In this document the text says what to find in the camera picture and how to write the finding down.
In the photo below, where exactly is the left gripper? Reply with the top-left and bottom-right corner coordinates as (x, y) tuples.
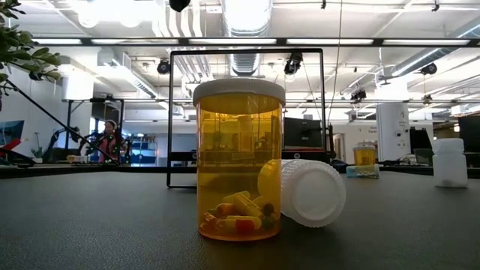
(168, 0), (192, 13)

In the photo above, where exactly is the large amber bottle with capsules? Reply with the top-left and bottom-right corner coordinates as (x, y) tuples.
(192, 77), (287, 242)

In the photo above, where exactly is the white bottle with ribbed cap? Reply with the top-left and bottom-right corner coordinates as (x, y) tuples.
(280, 158), (347, 229)

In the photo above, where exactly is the amber pill bottle white cap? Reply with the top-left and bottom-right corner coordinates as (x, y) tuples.
(352, 145), (377, 167)

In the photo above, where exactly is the teal vial white cap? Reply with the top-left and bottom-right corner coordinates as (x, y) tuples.
(345, 163), (381, 180)

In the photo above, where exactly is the white plastic bottle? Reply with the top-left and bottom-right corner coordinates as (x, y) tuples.
(431, 138), (469, 189)

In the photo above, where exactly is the wooden tray board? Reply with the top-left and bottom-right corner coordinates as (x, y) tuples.
(166, 47), (326, 189)

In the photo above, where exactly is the person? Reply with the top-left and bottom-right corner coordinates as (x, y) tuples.
(97, 118), (128, 165)

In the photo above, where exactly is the green potted plant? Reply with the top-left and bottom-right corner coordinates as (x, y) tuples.
(0, 0), (63, 113)

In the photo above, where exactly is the black monitor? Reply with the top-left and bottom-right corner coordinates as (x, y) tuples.
(283, 116), (324, 150)
(457, 115), (480, 153)

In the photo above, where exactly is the white column with sign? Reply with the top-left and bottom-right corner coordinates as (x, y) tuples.
(376, 103), (411, 163)

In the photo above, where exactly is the silver ventilation duct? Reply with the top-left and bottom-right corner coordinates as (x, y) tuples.
(220, 0), (275, 77)

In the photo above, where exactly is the blue wall screen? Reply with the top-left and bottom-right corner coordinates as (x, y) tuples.
(0, 119), (26, 151)

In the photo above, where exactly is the black metal table frame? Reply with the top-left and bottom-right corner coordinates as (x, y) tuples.
(0, 67), (480, 180)

